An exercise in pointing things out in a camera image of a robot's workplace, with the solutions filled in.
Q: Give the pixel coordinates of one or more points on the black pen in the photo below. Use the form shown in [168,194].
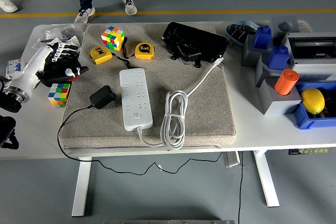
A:
[47,41]

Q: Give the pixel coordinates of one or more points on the blue plastic bin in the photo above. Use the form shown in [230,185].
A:
[315,123]

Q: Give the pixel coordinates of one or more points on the black item in bin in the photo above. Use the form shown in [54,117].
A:
[330,103]

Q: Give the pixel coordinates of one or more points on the black cloth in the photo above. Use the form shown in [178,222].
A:
[50,81]

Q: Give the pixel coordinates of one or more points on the yellow lemon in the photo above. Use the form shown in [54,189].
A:
[312,102]

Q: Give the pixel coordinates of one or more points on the white plastic socket part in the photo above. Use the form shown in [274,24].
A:
[74,41]

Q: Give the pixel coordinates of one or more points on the grey electrical enclosure box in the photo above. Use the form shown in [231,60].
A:
[309,66]

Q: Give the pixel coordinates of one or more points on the grey block with round hole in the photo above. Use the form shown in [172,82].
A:
[284,26]

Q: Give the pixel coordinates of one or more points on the glossy black case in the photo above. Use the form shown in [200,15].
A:
[194,41]

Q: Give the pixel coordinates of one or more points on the orange cylinder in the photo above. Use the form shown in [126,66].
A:
[286,82]

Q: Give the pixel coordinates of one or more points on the yellow tape measure dark label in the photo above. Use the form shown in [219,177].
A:
[100,56]

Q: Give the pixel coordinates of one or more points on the white table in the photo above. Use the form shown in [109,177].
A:
[262,134]

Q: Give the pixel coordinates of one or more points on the grey-brown mat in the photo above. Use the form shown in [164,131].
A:
[204,108]

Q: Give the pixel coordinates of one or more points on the clear plastic bag of parts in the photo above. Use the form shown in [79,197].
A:
[52,33]

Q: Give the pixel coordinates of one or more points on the white power strip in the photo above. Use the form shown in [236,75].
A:
[136,98]

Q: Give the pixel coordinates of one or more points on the blue bottle-shaped block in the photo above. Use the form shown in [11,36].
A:
[278,58]
[262,37]

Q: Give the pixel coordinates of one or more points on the black power adapter plug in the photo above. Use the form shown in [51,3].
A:
[101,97]

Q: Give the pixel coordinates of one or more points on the grey metal bracket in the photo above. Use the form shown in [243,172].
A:
[232,159]

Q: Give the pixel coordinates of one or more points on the large colourful puzzle cube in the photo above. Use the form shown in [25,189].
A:
[113,37]

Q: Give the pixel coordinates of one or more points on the small colourful puzzle cube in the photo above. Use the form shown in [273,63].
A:
[59,95]

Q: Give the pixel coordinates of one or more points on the table height control panel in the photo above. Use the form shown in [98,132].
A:
[309,151]

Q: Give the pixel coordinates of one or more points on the black binder clips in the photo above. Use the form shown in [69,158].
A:
[240,33]

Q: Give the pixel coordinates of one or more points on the yellow tape measure printed five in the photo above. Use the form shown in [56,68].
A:
[144,51]

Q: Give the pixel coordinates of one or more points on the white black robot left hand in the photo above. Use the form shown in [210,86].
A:
[34,64]

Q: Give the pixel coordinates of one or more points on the beige rounded object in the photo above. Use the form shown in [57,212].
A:
[305,26]

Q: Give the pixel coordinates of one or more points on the blue-grey bowl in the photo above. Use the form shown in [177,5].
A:
[232,28]

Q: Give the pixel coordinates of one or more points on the white circuit breaker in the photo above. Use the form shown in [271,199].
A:
[13,68]

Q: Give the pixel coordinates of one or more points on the red clip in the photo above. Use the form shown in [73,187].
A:
[73,78]

